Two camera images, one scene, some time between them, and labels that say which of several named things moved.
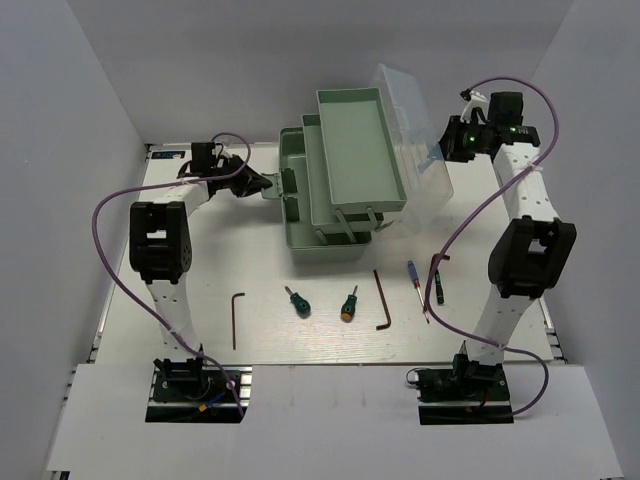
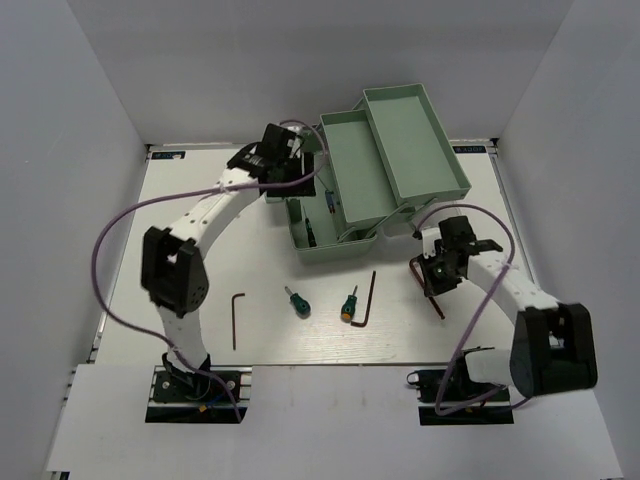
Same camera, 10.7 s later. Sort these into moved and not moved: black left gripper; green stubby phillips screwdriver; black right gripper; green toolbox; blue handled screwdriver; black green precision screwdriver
Moved: blue handled screwdriver; black left gripper; green toolbox; black right gripper; black green precision screwdriver
Not moved: green stubby phillips screwdriver
